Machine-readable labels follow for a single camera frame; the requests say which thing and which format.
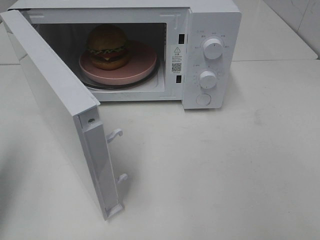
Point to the burger with lettuce and tomato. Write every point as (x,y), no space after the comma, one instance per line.
(108,47)

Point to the upper white round knob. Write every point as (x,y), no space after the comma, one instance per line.
(213,47)

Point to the white warning sticker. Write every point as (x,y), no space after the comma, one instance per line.
(177,55)

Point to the white microwave oven body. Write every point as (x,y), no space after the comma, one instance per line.
(66,24)

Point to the lower white round knob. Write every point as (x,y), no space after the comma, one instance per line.
(208,79)

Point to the white round knob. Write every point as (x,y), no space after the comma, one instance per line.
(208,79)
(213,47)

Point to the round white door button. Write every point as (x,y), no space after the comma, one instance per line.
(203,99)

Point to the pink round plate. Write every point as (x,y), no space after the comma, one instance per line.
(142,62)

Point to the white microwave door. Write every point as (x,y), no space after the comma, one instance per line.
(70,109)

